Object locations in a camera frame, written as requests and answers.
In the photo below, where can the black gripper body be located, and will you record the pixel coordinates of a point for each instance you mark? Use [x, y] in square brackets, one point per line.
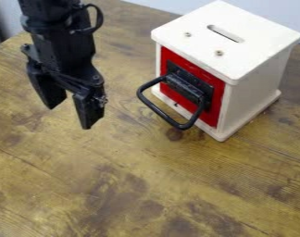
[63, 53]

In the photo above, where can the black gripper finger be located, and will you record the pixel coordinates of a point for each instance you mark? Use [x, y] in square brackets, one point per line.
[90, 104]
[51, 94]

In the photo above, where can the red wooden drawer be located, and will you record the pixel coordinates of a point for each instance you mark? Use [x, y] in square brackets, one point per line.
[190, 86]

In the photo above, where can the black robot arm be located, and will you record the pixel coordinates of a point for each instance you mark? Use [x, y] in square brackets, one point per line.
[54, 15]

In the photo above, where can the white wooden cabinet box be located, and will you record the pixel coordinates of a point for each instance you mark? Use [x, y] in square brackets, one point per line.
[242, 49]

